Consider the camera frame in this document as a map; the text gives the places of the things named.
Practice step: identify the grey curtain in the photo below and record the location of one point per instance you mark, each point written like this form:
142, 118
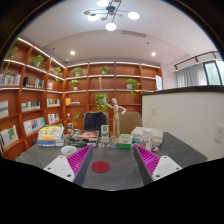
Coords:
190, 75

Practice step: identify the wooden artist mannequin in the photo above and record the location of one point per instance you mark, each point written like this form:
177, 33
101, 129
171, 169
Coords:
116, 116

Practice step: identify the yellow striped white mug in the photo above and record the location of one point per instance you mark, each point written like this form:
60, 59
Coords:
68, 150

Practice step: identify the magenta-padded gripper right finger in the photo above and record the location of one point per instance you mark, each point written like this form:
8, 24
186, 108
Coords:
160, 166

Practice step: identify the stack of white boxes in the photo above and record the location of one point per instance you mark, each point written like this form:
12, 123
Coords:
156, 133

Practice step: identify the wooden wall shelf unit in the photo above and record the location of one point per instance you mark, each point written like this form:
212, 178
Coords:
43, 100

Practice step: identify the colourful stack of books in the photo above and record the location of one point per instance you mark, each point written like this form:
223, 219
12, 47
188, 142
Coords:
50, 135

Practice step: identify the round recessed ceiling light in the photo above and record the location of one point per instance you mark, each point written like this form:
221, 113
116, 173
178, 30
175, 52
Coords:
153, 53
72, 52

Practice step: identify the small green white carton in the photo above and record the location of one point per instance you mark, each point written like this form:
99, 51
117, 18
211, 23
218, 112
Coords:
105, 133

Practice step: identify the white wall switch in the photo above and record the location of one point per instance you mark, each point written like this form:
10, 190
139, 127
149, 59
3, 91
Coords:
153, 111

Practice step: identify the tan upholstered chair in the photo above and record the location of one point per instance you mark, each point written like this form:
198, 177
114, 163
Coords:
131, 121

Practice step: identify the flat round red coaster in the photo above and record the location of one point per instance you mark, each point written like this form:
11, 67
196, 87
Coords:
100, 166

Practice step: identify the green and white box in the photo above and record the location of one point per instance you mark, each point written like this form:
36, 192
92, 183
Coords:
125, 141

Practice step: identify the black ceiling track rail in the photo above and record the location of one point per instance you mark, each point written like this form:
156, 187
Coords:
195, 58

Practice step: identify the dark flat box stack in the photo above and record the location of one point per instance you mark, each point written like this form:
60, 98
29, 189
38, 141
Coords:
81, 136

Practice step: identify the ceiling air vent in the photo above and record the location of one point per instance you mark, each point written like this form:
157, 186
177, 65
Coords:
134, 33

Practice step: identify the window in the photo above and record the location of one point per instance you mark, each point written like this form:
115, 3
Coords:
215, 71

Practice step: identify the branched ceiling lamp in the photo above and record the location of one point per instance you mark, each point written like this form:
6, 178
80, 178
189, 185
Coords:
110, 13

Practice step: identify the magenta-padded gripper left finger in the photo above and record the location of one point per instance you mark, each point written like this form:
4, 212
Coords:
63, 166

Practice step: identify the white wall socket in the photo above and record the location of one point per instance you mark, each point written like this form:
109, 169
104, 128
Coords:
219, 133

